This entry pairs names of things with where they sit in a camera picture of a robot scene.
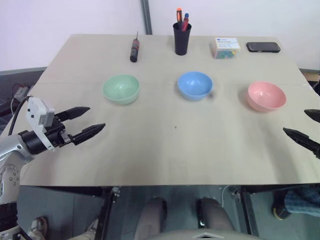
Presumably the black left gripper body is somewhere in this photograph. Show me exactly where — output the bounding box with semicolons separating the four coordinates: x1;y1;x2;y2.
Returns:
45;116;76;149

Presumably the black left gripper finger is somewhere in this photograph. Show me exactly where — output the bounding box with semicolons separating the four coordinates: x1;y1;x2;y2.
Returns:
55;106;91;124
72;122;107;147

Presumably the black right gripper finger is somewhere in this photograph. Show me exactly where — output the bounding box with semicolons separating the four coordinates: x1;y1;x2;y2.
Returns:
282;127;320;160
303;108;320;123

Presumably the brown cardboard box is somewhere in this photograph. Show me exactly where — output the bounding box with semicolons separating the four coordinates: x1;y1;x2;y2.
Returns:
303;68;320;82

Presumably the pink-red plastic bowl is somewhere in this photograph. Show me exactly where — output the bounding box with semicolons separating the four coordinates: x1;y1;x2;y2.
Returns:
247;80;287;113

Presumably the green plastic bowl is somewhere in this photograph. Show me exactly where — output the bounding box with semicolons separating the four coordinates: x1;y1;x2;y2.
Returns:
102;74;141;106

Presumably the white power adapter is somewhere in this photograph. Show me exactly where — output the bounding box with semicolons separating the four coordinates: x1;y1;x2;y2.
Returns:
13;85;29;103

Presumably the teal trouser leg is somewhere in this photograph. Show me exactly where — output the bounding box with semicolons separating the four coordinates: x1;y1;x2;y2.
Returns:
284;184;320;221

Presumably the black and yellow shoe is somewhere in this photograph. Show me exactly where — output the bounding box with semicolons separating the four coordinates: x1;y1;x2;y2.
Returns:
271;199;293;221

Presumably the black smartphone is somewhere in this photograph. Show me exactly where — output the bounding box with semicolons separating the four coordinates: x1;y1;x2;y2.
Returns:
245;41;281;54

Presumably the black and red screwdriver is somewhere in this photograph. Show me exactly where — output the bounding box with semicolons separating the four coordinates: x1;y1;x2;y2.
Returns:
129;30;141;63

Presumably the white and brown shoe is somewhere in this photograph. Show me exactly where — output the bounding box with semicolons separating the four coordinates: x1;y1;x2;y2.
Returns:
74;218;100;240
26;216;49;239

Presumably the clear box of coloured pins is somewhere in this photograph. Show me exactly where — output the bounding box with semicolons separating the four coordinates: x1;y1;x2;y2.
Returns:
209;37;242;61

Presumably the blue plastic bowl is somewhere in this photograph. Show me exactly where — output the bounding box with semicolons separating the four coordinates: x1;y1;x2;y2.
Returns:
177;71;214;102

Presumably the dark rounded shape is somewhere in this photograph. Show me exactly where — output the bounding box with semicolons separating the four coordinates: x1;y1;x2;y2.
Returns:
196;197;235;233

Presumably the black pen cup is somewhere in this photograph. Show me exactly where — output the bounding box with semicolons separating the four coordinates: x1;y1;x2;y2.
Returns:
172;21;193;56

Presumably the grey rounded robot body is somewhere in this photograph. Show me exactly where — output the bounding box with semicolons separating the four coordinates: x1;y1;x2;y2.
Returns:
149;226;254;240

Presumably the orange and black marker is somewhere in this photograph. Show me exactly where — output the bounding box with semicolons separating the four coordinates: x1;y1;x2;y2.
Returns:
176;7;184;31

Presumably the blue and red pen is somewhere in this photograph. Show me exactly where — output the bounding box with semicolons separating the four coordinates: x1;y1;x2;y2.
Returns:
181;12;191;32

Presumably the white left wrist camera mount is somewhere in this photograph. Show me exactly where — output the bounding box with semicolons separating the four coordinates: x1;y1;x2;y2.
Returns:
26;96;57;153

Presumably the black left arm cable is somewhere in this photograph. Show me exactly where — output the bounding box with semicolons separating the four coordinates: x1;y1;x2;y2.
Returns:
8;95;35;137

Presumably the black table frame leg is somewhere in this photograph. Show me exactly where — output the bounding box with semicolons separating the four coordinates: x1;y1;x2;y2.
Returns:
95;185;124;240
233;185;259;236

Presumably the white cable under table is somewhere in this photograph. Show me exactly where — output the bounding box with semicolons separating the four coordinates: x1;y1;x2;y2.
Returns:
220;185;230;205

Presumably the grey wall post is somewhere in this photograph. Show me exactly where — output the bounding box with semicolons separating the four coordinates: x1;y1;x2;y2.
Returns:
140;0;154;35

